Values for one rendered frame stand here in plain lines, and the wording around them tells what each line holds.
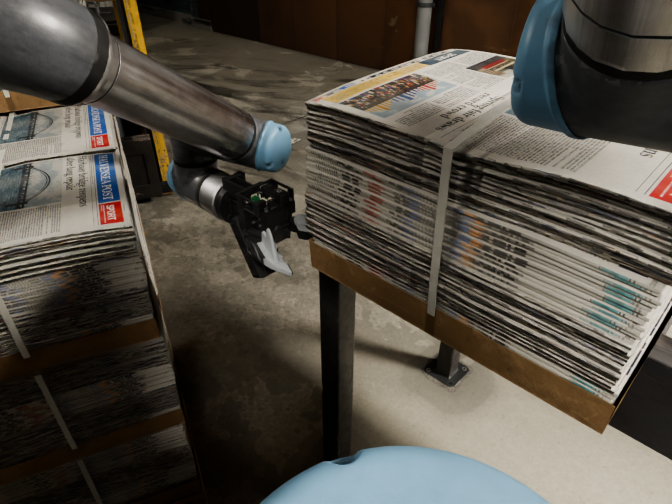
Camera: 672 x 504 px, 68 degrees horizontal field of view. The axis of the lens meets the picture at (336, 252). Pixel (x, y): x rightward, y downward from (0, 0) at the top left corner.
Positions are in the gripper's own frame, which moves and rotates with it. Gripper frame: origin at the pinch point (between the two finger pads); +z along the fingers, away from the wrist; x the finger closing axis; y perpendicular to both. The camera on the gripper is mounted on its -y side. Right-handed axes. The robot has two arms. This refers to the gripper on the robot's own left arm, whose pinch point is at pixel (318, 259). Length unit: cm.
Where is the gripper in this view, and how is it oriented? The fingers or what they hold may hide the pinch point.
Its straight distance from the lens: 72.5
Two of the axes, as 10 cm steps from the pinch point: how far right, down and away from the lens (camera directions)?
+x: 6.9, -4.1, 6.0
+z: 7.3, 3.9, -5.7
